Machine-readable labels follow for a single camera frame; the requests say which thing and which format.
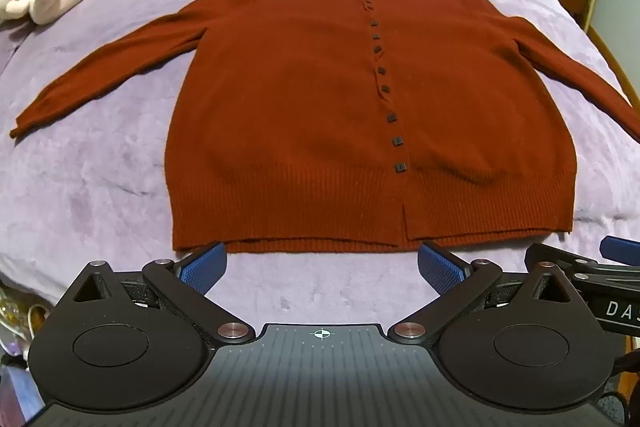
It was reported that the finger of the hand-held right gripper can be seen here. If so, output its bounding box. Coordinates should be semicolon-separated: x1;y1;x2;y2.
524;243;640;295
599;235;640;264

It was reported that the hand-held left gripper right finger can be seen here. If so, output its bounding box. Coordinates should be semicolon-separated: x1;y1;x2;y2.
388;241;592;347

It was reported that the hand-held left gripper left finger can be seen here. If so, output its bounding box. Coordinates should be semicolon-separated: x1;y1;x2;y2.
54;241;256;347

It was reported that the dark red knit cardigan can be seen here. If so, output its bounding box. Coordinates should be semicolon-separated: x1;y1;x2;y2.
10;0;640;256

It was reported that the purple fleece bed sheet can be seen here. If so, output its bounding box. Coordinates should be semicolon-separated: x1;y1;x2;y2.
0;0;640;358

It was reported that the colourful clutter pile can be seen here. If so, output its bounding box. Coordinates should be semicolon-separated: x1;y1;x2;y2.
0;279;57;408

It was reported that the black cable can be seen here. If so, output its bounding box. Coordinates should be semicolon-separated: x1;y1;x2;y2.
597;347;640;427

